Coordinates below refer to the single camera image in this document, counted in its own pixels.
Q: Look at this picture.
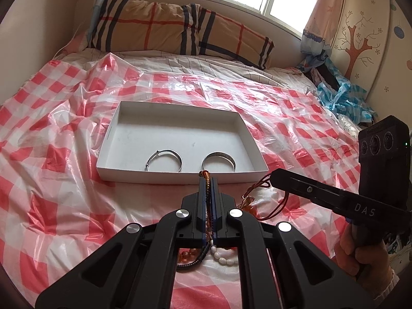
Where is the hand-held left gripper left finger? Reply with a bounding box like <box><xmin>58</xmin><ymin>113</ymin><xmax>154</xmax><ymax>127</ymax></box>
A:
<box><xmin>35</xmin><ymin>178</ymin><xmax>210</xmax><ymax>309</ymax></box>

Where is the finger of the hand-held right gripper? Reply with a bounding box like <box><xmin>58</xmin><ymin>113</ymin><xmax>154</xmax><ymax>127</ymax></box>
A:
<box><xmin>270</xmin><ymin>168</ymin><xmax>351</xmax><ymax>216</ymax></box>

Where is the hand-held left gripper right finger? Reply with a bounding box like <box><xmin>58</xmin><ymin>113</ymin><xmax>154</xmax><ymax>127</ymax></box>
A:
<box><xmin>211</xmin><ymin>180</ymin><xmax>376</xmax><ymax>309</ymax></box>

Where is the red orange braided bracelet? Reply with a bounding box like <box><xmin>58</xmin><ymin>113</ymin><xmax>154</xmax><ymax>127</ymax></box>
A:
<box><xmin>199</xmin><ymin>170</ymin><xmax>215</xmax><ymax>234</ymax></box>

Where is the red cord bracelet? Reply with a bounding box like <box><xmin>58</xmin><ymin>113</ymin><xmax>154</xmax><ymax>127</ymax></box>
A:
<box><xmin>240</xmin><ymin>174</ymin><xmax>290</xmax><ymax>222</ymax></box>

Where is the amber bead bracelet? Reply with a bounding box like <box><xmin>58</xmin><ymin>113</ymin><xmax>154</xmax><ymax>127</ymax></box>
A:
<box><xmin>178</xmin><ymin>247</ymin><xmax>207</xmax><ymax>263</ymax></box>

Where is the white bead bracelet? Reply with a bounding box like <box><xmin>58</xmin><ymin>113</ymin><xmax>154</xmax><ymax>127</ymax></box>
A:
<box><xmin>211</xmin><ymin>245</ymin><xmax>238</xmax><ymax>268</ymax></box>

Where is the black braided bracelet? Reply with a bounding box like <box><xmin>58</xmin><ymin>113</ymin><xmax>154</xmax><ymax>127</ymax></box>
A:
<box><xmin>175</xmin><ymin>243</ymin><xmax>213</xmax><ymax>273</ymax></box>

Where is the white cardboard box tray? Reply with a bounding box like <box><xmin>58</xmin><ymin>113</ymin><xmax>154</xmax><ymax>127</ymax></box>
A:
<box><xmin>96</xmin><ymin>100</ymin><xmax>269</xmax><ymax>185</ymax></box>

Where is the person's right hand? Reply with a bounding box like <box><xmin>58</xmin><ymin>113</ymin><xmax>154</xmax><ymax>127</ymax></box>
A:
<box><xmin>335</xmin><ymin>223</ymin><xmax>395</xmax><ymax>309</ymax></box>

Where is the clear plastic wrap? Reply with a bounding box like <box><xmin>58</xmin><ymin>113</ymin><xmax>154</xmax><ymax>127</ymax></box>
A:
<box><xmin>336</xmin><ymin>113</ymin><xmax>366</xmax><ymax>137</ymax></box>

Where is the wide silver bangle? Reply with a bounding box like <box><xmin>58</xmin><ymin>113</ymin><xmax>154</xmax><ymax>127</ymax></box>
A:
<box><xmin>202</xmin><ymin>152</ymin><xmax>236</xmax><ymax>172</ymax></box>

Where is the thin silver bangle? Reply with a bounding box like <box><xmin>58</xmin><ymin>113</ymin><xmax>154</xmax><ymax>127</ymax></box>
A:
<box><xmin>145</xmin><ymin>151</ymin><xmax>183</xmax><ymax>172</ymax></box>

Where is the blue checkered plastic sheet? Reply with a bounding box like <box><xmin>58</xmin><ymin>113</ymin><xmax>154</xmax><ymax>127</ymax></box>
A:
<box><xmin>296</xmin><ymin>50</ymin><xmax>378</xmax><ymax>125</ymax></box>

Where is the dark cloth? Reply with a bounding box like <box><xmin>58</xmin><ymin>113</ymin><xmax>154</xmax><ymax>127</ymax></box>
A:
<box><xmin>317</xmin><ymin>59</ymin><xmax>342</xmax><ymax>91</ymax></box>

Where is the cream tree-print cabinet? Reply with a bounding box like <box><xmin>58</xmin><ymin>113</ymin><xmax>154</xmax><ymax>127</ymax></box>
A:
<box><xmin>330</xmin><ymin>0</ymin><xmax>412</xmax><ymax>105</ymax></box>

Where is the white striped bedsheet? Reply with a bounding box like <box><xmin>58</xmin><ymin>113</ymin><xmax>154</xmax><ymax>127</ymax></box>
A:
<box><xmin>72</xmin><ymin>49</ymin><xmax>319</xmax><ymax>88</ymax></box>

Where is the red checkered plastic sheet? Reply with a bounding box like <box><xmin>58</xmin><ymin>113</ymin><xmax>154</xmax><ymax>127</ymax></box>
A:
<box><xmin>0</xmin><ymin>51</ymin><xmax>380</xmax><ymax>309</ymax></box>

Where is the pink curtain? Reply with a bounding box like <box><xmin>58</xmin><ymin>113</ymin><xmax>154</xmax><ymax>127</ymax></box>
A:
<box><xmin>301</xmin><ymin>0</ymin><xmax>350</xmax><ymax>56</ymax></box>

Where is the tan plaid pillow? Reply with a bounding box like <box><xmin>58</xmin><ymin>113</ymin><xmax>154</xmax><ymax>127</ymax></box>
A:
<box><xmin>182</xmin><ymin>4</ymin><xmax>276</xmax><ymax>70</ymax></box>
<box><xmin>88</xmin><ymin>0</ymin><xmax>200</xmax><ymax>55</ymax></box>

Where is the pink checked cloth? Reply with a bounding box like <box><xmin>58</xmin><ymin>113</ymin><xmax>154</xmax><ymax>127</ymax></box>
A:
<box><xmin>53</xmin><ymin>30</ymin><xmax>92</xmax><ymax>59</ymax></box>

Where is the white cable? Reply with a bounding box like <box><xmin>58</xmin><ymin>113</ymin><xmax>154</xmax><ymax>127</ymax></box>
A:
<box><xmin>54</xmin><ymin>15</ymin><xmax>98</xmax><ymax>58</ymax></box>

